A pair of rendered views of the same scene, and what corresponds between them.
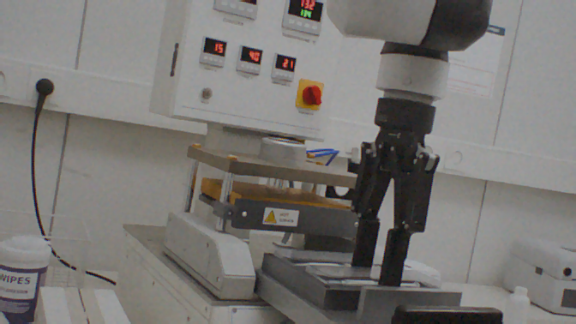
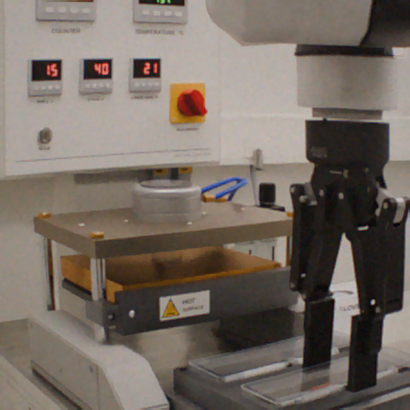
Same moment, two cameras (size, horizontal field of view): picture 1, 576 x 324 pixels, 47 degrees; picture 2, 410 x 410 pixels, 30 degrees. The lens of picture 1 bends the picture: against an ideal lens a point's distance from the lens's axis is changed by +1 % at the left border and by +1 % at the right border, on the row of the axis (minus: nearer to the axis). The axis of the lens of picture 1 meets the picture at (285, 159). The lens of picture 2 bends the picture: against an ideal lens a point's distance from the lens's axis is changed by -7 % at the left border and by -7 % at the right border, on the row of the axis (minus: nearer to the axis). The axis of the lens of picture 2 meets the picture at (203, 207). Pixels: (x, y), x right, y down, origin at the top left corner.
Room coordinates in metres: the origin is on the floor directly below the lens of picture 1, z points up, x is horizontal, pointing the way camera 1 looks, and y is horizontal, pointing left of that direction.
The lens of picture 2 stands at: (0.19, 0.02, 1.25)
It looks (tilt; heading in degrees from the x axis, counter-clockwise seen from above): 8 degrees down; 356
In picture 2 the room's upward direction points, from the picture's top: straight up
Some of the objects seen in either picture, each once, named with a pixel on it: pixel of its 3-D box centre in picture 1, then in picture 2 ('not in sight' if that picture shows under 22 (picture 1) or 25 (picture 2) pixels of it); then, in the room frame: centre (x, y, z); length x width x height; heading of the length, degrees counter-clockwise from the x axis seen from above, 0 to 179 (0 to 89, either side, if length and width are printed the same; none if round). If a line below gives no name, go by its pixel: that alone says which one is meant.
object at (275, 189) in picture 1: (280, 188); (173, 253); (1.11, 0.00, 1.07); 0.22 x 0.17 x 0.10; 119
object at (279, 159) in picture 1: (279, 175); (167, 233); (1.14, 0.00, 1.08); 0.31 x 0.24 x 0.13; 119
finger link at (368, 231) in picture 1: (365, 246); (318, 336); (0.87, -0.13, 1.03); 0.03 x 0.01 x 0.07; 119
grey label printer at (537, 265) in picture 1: (561, 275); not in sight; (1.86, -0.83, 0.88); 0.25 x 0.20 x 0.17; 15
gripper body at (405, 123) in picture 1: (400, 135); (348, 172); (0.84, -0.14, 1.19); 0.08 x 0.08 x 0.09
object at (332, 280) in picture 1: (374, 281); (338, 383); (0.84, -0.14, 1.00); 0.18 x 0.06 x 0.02; 119
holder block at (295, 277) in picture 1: (353, 280); (307, 383); (0.88, -0.12, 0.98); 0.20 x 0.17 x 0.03; 119
